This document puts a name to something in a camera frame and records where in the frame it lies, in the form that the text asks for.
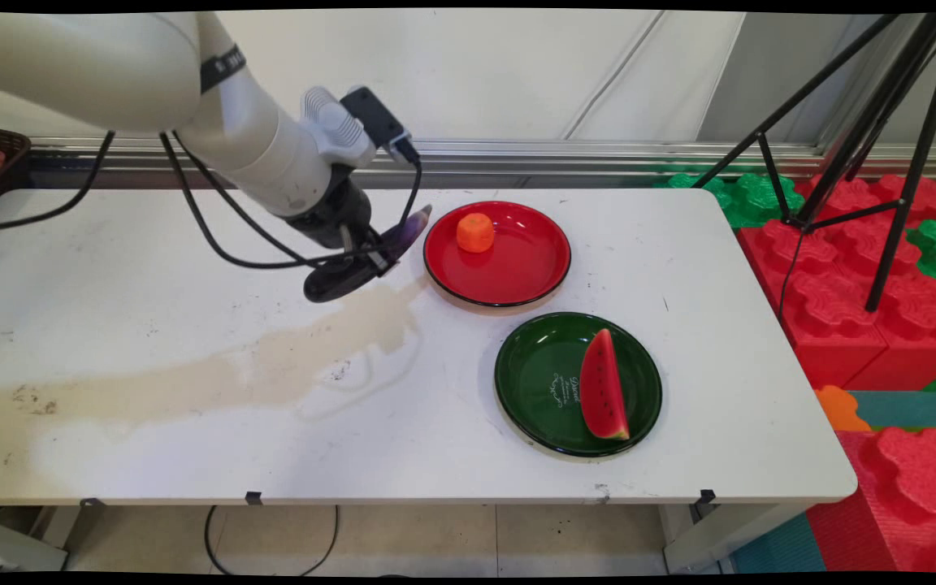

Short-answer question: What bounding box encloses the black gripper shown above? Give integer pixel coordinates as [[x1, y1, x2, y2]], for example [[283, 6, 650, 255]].
[[284, 167, 404, 279]]

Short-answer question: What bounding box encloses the purple toy eggplant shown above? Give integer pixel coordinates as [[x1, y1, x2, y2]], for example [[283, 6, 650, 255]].
[[302, 204, 434, 305]]

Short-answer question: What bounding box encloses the orange toy carrot piece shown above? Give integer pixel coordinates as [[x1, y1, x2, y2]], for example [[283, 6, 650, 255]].
[[456, 213, 495, 254]]

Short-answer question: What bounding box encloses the red round plate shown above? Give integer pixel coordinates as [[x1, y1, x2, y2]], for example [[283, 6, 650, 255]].
[[422, 201, 573, 309]]

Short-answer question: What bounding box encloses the green round plate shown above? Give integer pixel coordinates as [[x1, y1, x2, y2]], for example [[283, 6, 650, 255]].
[[493, 312, 664, 458]]

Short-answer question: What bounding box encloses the toy watermelon slice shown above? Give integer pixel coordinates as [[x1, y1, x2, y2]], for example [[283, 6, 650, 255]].
[[579, 328, 631, 441]]

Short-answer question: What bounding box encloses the dark woven basket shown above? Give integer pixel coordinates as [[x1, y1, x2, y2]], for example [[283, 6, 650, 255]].
[[0, 123, 32, 222]]

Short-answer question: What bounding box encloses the grey metal table leg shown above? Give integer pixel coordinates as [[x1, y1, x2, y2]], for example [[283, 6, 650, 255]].
[[661, 502, 812, 574], [0, 512, 71, 574]]

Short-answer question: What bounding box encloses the large red foam block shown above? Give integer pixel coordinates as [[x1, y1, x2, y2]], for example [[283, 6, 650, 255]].
[[736, 173, 936, 392]]

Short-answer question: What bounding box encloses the orange foam piece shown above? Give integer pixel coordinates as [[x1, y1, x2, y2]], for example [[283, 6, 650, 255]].
[[812, 385, 873, 432]]

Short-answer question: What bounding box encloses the teal foam mat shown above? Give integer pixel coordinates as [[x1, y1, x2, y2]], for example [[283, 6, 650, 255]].
[[848, 390, 936, 429]]

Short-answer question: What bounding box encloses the black wrist camera white mount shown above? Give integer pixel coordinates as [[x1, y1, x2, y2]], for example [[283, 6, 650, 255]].
[[299, 84, 422, 169]]

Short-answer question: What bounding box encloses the looping black gripper cable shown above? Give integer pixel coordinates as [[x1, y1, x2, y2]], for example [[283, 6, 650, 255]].
[[158, 130, 424, 271]]

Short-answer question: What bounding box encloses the aluminium window rail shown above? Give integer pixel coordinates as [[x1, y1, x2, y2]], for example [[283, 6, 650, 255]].
[[29, 136, 936, 181]]

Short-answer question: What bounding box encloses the long black arm cable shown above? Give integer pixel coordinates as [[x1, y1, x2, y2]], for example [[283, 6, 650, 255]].
[[0, 130, 116, 235]]

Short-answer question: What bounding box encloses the black floor cable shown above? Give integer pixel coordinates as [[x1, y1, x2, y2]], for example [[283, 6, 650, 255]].
[[204, 505, 340, 578]]

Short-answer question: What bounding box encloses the thin black tripod cable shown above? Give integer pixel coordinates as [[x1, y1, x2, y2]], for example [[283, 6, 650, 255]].
[[776, 231, 807, 319]]

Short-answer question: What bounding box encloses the black camera tripod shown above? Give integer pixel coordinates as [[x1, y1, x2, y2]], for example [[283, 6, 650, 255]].
[[691, 12, 936, 314]]

